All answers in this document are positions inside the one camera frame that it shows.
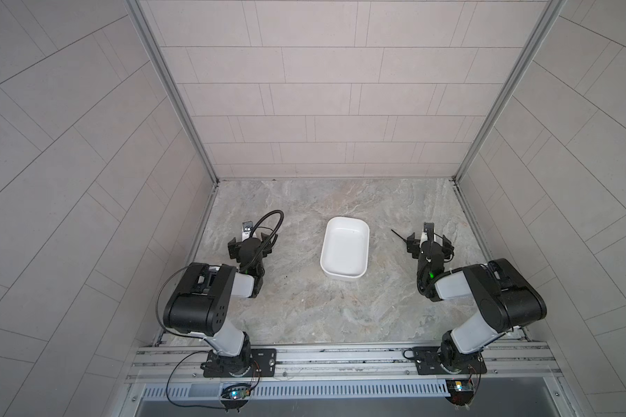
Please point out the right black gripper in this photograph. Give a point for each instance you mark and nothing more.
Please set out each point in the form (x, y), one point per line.
(429, 247)

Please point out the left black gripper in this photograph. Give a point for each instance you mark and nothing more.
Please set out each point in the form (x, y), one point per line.
(235, 247)

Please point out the black screwdriver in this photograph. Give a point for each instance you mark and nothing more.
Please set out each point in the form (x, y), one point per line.
(399, 236)

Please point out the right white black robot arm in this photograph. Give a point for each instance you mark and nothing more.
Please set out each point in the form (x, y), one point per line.
(503, 297)

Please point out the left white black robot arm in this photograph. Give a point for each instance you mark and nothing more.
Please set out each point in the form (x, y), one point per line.
(198, 307)

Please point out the white rectangular plastic bin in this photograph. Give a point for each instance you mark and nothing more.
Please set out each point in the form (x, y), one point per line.
(345, 252)

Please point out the right circuit board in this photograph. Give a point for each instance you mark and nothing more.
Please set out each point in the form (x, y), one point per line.
(458, 388)

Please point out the left green circuit board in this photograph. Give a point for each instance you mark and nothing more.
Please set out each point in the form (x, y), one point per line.
(236, 392)

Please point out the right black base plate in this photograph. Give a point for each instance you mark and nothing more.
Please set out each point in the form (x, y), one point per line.
(445, 361)

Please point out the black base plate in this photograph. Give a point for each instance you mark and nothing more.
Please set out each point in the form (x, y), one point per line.
(445, 361)
(257, 362)

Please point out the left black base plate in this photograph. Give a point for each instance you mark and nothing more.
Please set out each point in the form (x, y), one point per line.
(257, 362)

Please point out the aluminium mounting rail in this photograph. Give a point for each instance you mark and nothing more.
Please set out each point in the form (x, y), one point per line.
(347, 362)

